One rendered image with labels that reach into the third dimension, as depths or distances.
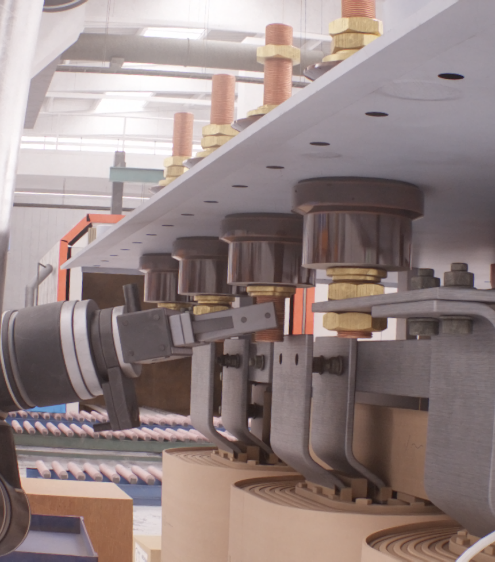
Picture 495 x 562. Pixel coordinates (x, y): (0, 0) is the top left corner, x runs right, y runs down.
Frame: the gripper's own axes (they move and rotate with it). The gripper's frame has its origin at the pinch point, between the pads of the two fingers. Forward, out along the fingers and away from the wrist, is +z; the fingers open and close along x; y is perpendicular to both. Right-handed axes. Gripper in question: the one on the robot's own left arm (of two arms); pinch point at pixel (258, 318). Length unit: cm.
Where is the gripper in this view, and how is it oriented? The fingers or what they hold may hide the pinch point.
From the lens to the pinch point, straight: 124.7
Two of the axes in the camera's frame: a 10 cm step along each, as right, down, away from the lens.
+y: -1.7, -9.8, 0.8
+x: 1.1, 0.6, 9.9
